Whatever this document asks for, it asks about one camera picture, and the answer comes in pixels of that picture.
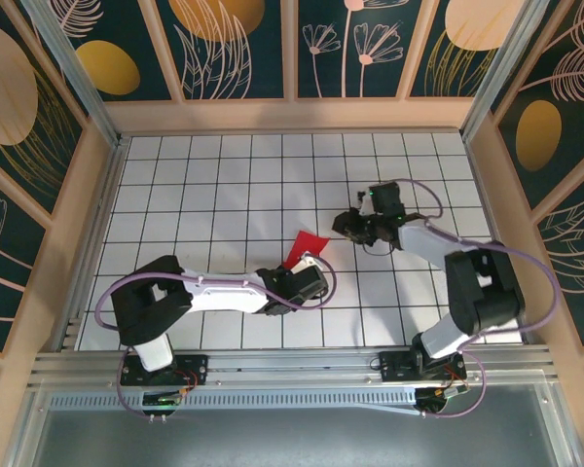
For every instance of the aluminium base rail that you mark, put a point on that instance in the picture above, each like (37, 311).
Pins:
(292, 365)

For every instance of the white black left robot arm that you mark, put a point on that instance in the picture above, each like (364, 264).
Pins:
(224, 294)

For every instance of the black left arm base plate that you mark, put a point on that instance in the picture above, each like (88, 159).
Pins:
(194, 367)

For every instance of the red cloth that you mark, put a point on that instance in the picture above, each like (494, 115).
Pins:
(309, 243)

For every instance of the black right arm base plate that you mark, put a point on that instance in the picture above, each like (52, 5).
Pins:
(391, 367)

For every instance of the aluminium frame post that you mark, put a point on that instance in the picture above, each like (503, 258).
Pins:
(73, 73)
(501, 73)

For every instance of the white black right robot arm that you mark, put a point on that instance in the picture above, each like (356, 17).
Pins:
(482, 292)

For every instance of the aluminium side rail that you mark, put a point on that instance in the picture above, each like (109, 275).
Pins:
(494, 219)
(104, 194)

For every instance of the grey metal sheet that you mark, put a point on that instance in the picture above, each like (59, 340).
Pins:
(292, 438)

